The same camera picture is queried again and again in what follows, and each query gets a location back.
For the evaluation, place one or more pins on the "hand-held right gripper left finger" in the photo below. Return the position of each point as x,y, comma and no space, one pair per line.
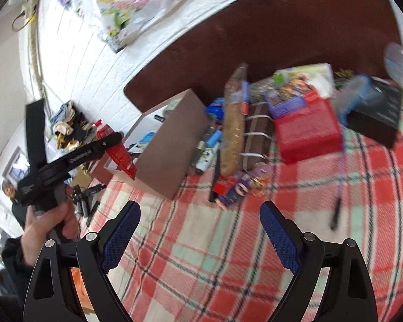
121,238

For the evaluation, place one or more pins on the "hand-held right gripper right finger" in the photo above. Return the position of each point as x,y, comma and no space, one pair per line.
280,241

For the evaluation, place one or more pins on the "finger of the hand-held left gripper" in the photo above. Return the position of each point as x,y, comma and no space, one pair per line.
94,149

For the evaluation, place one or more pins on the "red tube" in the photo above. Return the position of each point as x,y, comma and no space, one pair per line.
121,157

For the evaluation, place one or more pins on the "brown cardboard box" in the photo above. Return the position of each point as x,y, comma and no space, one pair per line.
174,147

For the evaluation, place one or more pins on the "person's left hand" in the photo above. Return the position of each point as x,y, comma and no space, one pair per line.
47,224

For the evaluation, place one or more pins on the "pile of clothes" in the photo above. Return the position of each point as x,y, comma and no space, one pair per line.
70,127

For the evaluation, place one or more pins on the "black clamp tools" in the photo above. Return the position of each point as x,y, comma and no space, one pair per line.
85,201

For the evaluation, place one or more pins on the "plaid blanket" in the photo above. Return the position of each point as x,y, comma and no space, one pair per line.
221,261

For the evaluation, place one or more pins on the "green tape roll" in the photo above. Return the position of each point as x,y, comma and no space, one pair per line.
171,108

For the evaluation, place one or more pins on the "brown checked pouch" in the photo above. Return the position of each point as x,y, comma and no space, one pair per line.
258,134

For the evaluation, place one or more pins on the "large red box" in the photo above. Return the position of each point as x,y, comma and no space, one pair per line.
307,130

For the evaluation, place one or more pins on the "small blue bottle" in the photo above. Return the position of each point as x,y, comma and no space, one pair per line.
212,140

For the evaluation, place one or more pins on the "spaghetti packet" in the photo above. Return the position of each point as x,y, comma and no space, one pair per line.
233,130

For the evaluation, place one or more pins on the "blue snack packet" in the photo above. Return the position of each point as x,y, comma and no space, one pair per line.
216,109

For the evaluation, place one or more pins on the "purple printed box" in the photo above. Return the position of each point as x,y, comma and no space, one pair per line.
288,99

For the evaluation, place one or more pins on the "floral plastic bag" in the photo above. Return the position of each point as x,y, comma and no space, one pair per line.
134,3

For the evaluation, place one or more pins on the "black box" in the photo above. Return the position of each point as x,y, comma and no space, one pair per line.
377,114

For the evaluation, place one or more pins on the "blue mesh swatter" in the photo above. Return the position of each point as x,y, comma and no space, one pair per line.
354,94

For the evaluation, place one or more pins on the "white green box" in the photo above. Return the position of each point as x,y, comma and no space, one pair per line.
317,77

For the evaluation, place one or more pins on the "brown headboard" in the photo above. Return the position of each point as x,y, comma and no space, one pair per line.
272,33

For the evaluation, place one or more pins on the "clear plastic cup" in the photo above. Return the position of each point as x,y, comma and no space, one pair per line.
394,62

